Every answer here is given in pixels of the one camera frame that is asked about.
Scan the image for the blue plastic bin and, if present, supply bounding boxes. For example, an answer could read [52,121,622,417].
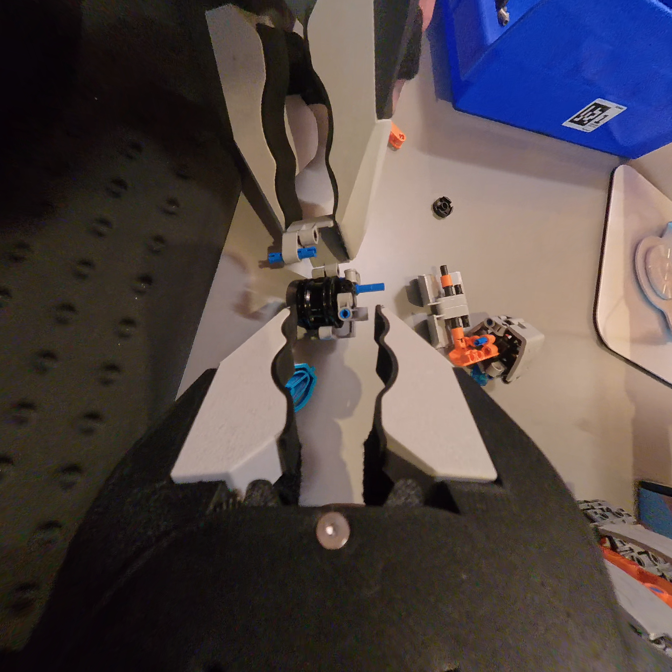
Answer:
[425,0,672,160]

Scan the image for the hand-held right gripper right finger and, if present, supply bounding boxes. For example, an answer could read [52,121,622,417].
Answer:
[362,304,498,506]

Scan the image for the person's left hand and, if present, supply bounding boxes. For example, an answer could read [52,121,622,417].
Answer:
[388,72,410,120]

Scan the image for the black wheel hub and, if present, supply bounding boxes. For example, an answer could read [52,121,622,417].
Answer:
[286,265,369,343]

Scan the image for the grey orange toy robot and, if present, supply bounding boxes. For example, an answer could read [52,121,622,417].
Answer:
[577,499,672,672]

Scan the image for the blue robot kit box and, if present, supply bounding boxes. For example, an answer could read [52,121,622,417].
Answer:
[638,480,672,529]

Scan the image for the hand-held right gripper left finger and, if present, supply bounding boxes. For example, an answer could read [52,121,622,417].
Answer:
[170,307,303,506]

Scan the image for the grey shell block assembly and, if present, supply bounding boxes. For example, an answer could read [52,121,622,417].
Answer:
[467,314,545,385]

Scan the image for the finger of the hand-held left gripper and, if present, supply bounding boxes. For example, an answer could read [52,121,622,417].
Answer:
[303,0,394,260]
[205,5,305,233]

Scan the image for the light blue plastic tool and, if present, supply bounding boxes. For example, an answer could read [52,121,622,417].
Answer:
[285,362,319,410]

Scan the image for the grey orange axle assembly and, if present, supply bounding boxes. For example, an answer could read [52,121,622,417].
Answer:
[409,265,498,367]

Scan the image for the black dimpled panel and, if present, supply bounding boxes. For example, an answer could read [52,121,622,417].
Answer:
[0,121,243,657]

